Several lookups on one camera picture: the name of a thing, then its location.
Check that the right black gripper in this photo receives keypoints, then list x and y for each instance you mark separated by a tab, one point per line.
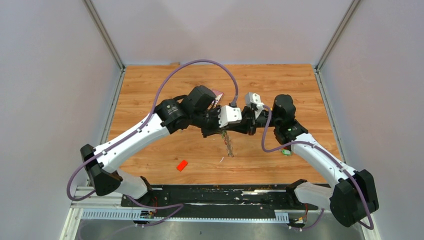
245	126

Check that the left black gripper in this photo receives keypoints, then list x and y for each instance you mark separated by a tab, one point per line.
216	129

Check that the metal key organizer red handle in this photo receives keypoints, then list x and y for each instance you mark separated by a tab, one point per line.
227	142

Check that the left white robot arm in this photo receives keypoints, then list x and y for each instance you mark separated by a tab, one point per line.
102	162

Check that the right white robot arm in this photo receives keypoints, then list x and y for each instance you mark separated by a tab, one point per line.
351	195

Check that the playing card box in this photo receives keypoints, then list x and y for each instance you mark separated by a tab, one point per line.
218	96

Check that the small green toy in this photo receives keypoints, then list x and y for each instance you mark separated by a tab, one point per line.
286	152

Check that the small orange block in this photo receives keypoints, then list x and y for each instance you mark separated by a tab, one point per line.
180	167

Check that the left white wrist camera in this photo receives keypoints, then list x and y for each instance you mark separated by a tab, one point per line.
229	115

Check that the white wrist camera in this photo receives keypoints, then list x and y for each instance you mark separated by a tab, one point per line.
229	115
253	101

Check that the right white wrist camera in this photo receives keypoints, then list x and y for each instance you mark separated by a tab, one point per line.
253	101

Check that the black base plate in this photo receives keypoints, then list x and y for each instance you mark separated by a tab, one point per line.
225	201

